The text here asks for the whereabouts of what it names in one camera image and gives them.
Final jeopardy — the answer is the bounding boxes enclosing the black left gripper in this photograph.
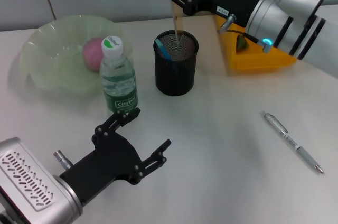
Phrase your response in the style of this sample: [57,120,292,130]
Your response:
[59,107,172,201]

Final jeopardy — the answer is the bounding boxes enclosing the green plastic scrap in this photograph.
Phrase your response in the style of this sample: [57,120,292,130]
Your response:
[236,34,250,53]

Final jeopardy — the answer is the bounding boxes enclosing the blue capped scissors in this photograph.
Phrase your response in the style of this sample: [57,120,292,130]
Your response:
[154,38,185,77]

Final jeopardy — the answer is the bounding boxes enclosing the grey ballpoint pen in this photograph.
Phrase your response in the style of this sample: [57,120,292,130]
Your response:
[263,112,324,174]

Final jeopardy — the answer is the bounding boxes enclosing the pink peach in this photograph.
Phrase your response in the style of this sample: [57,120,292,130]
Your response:
[82,37,104,72]

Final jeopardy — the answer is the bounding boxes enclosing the clear green-label water bottle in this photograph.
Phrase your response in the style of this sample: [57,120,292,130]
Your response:
[99,35,139,117]

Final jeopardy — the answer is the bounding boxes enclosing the clear plastic ruler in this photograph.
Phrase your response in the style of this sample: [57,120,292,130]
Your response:
[168,0,185,45]

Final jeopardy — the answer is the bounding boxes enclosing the translucent green fruit plate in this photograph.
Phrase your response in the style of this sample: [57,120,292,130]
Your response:
[18,14,133,95]

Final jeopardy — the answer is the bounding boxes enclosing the yellow plastic bin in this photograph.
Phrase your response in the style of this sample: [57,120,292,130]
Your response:
[214,0,298,71]

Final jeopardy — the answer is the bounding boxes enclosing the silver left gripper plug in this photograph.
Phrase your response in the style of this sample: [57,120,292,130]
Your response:
[53,150,73,170]

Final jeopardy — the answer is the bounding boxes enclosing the black mesh pen cup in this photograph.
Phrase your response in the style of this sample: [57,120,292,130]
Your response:
[152,30,199,97]

